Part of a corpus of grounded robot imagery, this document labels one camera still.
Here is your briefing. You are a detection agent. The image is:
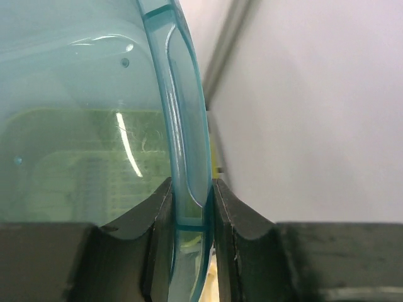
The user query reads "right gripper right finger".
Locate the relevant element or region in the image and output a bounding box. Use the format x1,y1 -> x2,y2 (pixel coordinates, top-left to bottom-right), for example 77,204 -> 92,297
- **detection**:
213,179 -> 402,301

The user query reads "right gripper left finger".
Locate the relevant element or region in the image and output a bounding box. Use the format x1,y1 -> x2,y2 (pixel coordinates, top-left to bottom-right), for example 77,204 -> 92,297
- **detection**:
1,179 -> 173,301

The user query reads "green translucent basin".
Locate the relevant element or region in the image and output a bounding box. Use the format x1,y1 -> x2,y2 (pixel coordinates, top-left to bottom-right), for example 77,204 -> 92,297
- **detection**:
1,1 -> 212,301

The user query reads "cream cloth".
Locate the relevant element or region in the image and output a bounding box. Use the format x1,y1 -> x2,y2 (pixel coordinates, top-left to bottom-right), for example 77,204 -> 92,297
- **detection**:
200,254 -> 220,302

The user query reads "yellow plastic basin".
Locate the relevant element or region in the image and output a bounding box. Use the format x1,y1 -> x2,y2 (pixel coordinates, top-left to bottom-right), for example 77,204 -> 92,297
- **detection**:
1,103 -> 171,226

